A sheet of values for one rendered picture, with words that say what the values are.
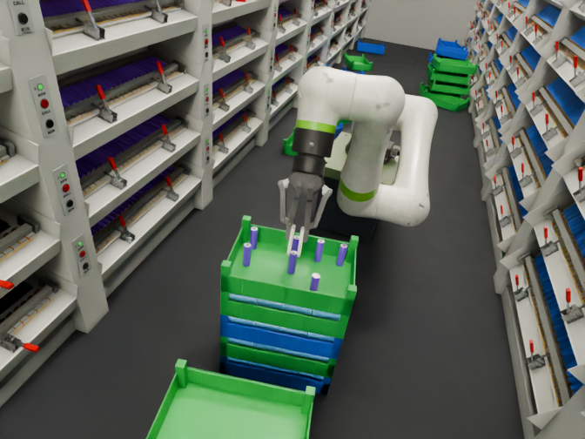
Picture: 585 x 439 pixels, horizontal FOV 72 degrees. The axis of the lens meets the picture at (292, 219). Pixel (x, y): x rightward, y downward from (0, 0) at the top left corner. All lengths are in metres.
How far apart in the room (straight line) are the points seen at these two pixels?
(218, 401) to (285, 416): 0.15
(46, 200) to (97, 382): 0.49
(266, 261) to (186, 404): 0.37
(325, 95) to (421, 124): 0.64
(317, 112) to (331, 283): 0.40
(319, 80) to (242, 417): 0.73
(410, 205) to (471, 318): 0.50
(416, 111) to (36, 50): 1.11
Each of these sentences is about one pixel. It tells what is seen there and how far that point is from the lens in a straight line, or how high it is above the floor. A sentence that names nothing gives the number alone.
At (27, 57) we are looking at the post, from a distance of 0.96.
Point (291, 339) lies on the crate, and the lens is 1.03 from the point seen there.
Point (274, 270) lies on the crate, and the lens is 1.01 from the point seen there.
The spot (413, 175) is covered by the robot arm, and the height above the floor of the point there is 0.43.
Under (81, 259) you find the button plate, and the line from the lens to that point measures 1.19.
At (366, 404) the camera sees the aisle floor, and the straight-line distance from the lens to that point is 1.21.
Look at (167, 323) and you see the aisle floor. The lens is 1.33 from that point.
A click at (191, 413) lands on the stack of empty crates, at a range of 0.97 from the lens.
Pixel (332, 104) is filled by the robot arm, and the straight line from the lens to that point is 0.90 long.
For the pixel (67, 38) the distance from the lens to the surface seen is 1.08.
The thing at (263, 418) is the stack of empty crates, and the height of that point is 0.16.
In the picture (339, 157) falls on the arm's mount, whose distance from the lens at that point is 1.58.
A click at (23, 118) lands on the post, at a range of 0.97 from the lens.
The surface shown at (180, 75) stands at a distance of 1.50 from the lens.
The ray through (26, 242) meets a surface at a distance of 1.10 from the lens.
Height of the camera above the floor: 1.01
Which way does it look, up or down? 35 degrees down
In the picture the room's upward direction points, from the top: 8 degrees clockwise
